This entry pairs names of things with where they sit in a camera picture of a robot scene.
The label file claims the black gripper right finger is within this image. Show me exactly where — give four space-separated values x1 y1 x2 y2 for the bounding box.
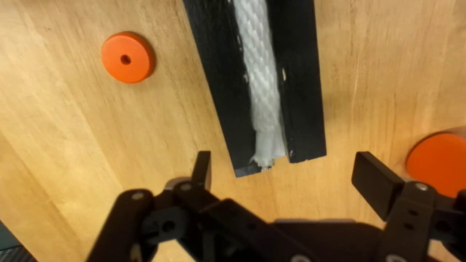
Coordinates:
351 150 466 262

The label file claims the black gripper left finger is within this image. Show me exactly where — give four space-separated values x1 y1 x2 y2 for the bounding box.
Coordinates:
86 150 313 262

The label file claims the white braided rope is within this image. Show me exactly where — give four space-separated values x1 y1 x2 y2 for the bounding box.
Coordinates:
231 0 290 170

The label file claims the long black grooved board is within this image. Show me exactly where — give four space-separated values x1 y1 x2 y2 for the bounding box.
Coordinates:
180 0 328 179

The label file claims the orange plastic cup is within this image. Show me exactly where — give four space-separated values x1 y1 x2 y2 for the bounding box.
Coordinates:
405 127 466 199

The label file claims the small orange disc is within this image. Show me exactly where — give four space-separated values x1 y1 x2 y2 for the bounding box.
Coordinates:
100 31 157 86

